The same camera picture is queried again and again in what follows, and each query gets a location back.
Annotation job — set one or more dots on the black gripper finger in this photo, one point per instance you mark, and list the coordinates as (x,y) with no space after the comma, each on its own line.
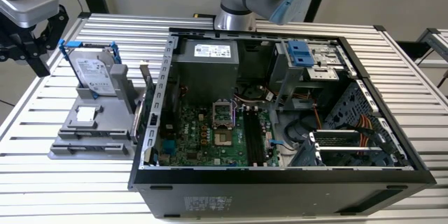
(56,30)
(13,48)

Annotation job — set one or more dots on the dark RAM stick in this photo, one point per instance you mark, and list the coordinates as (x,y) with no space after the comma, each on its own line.
(97,131)
(94,145)

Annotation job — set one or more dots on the black RAM slot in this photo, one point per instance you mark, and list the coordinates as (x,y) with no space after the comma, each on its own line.
(250,140)

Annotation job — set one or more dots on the hard disk in blue carrier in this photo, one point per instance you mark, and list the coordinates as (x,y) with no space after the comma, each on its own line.
(92,72)

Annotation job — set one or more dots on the silver CPU chip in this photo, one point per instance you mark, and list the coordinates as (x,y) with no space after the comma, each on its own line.
(85,115)

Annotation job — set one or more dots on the green graphics card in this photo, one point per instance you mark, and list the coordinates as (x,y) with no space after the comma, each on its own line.
(149,93)

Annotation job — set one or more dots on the grey parts rack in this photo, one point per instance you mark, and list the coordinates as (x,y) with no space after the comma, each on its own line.
(104,119)

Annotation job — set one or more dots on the grey power supply unit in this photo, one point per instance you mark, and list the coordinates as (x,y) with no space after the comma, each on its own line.
(206,77)

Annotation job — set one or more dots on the blue expansion slot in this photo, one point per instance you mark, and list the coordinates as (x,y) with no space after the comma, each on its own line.
(168,147)

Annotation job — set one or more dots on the thin locking lever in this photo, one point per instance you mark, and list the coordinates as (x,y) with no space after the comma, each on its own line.
(232,116)

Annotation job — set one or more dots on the black cooler fan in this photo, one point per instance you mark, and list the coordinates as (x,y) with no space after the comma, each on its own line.
(254,91)

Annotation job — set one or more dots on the green motherboard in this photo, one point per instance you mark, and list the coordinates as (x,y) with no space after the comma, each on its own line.
(196,153)

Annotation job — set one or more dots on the CPU socket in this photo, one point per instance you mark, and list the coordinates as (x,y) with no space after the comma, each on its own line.
(222,138)

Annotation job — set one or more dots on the metal drive cage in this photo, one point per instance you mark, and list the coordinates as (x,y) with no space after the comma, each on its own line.
(285,77)

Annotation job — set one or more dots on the blue plastic drive latch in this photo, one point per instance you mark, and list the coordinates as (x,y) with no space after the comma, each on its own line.
(298,53)

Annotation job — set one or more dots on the black open PC case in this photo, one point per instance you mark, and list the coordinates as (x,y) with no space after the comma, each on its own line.
(244,197)

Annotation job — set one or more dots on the metal disk bay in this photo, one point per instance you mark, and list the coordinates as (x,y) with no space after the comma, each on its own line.
(336,136)

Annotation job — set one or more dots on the aluminium slat side table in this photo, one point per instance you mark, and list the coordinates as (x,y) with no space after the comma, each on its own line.
(433,37)

